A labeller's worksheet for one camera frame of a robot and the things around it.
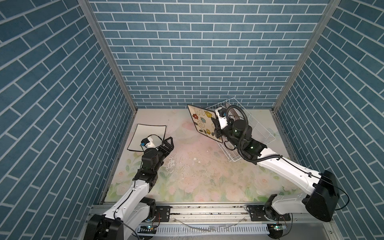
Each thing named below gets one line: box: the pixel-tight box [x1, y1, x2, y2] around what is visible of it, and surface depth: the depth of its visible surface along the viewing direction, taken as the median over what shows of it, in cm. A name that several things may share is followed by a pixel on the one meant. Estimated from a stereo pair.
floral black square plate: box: [187, 104, 223, 144], surface depth 83 cm
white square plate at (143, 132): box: [127, 123, 167, 152], surface depth 107 cm
